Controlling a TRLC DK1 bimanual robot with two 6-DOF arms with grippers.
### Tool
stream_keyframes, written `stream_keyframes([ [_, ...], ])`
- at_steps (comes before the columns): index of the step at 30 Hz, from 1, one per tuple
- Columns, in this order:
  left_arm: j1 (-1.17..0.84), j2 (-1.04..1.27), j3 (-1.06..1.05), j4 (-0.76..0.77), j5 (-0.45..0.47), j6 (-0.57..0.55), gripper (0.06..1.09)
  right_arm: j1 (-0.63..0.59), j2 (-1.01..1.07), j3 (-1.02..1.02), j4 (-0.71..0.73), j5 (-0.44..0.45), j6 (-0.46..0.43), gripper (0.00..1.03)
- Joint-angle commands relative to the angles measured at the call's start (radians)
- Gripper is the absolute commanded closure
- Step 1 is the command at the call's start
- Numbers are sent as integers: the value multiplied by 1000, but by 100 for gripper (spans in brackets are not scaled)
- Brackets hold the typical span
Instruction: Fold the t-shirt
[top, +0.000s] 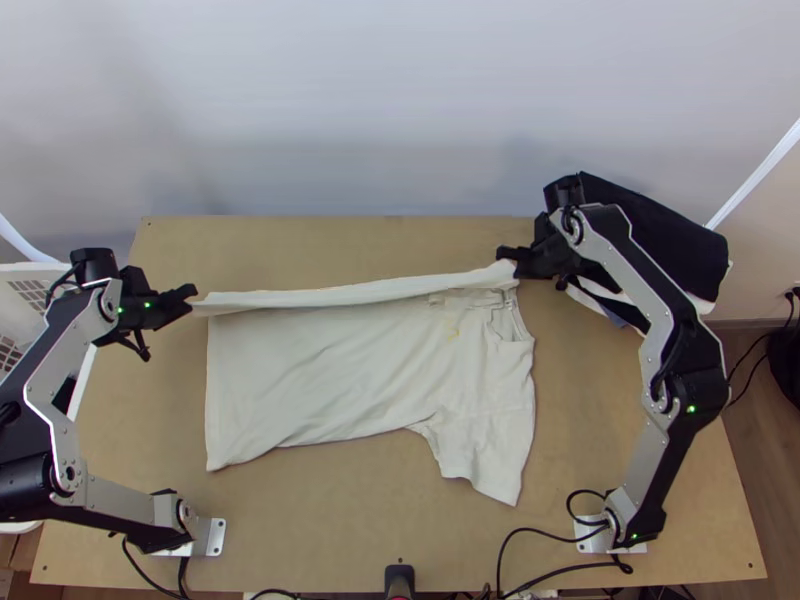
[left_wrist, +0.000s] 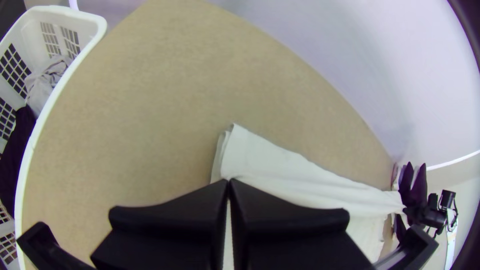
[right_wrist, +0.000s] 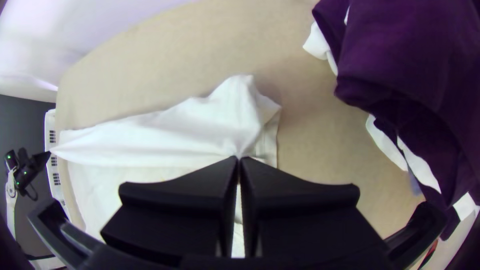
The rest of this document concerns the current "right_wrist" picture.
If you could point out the white t-shirt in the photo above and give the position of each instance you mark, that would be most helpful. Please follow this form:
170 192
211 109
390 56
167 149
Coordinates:
180 131

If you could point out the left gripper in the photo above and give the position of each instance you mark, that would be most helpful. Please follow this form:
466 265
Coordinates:
35 167

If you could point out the white laundry basket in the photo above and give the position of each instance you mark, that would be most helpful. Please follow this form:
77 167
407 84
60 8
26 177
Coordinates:
52 150

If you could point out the pile of folded clothes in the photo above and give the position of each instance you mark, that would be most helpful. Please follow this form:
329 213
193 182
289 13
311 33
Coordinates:
408 67

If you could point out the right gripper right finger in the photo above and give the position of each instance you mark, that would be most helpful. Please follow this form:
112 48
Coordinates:
307 221

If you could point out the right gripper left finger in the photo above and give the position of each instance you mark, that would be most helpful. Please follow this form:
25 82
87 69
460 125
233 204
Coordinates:
176 217

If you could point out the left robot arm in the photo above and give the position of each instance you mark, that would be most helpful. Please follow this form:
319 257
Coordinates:
11 187

